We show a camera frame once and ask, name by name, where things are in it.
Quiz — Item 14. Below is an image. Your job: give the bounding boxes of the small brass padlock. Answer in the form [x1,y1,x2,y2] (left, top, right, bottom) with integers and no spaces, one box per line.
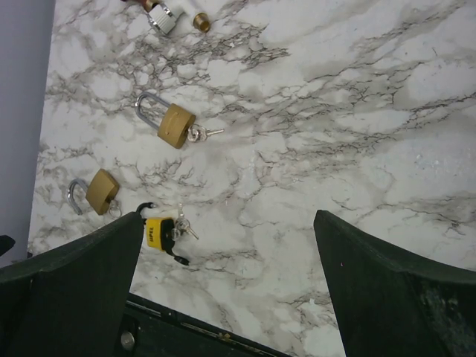
[67,169,120,216]

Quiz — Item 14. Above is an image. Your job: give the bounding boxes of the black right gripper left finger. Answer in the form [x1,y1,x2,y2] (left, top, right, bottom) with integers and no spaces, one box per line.
[1,213,144,356]

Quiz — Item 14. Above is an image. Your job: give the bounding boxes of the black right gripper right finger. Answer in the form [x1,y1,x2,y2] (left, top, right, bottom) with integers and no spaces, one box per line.
[314,210,475,356]

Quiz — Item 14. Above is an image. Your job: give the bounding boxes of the yellow black padlock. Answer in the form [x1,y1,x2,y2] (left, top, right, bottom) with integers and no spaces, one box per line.
[142,217,190,266]

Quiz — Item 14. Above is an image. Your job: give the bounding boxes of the long-shackle brass padlock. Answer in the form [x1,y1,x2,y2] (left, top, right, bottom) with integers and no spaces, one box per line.
[135,91,196,149]

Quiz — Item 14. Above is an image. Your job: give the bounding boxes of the silver keys of long padlock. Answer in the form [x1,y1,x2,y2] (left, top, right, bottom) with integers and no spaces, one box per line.
[187,124,225,143]

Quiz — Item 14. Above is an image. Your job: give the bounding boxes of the keys of yellow padlock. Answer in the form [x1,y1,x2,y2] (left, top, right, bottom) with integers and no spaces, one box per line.
[172,203,199,241]

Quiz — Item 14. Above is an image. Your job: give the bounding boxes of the keys of small padlock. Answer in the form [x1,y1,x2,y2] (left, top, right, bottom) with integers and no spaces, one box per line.
[107,199,122,219]

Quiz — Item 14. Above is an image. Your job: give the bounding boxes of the white plastic tap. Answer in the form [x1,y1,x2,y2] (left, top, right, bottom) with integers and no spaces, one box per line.
[147,0,211,37]

